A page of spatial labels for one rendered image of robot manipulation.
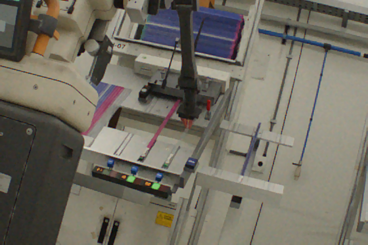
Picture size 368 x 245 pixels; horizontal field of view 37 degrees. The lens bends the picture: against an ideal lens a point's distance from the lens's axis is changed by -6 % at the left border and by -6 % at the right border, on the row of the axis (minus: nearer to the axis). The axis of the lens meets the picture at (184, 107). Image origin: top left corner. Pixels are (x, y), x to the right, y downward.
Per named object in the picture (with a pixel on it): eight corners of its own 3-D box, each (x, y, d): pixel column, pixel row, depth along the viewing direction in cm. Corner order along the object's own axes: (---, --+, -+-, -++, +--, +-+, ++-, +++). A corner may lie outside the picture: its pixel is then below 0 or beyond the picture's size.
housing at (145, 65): (223, 104, 293) (226, 80, 285) (134, 83, 305) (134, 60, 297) (228, 96, 299) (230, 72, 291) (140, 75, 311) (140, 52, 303)
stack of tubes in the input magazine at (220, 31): (230, 60, 293) (244, 12, 298) (138, 40, 306) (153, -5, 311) (233, 67, 305) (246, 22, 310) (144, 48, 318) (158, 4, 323)
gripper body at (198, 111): (180, 107, 265) (181, 93, 260) (202, 112, 262) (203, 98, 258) (175, 115, 260) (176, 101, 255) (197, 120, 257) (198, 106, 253)
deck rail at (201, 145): (183, 188, 240) (184, 177, 236) (179, 187, 240) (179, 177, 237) (230, 99, 295) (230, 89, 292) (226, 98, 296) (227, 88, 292)
